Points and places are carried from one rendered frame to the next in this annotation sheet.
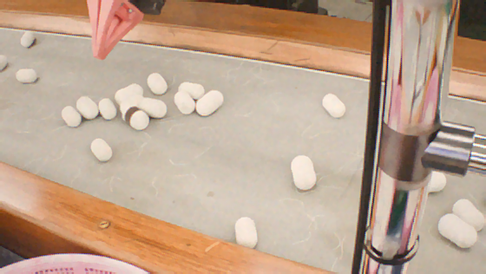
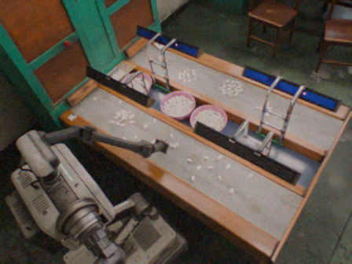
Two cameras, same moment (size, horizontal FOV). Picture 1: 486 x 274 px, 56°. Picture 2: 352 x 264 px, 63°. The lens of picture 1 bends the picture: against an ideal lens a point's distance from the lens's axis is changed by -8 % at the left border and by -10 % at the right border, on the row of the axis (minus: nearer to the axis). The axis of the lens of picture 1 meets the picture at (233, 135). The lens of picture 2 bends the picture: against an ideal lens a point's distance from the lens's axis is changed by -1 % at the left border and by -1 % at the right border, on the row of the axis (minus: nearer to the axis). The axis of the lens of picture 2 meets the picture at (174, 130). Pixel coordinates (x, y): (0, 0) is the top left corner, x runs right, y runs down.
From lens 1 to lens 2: 216 cm
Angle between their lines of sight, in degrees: 88
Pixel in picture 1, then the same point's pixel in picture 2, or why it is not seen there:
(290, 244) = (150, 119)
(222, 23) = (144, 162)
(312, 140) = (141, 133)
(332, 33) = (126, 152)
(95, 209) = (171, 122)
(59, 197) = (176, 125)
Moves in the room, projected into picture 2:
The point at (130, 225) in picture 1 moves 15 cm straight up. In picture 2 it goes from (166, 120) to (164, 106)
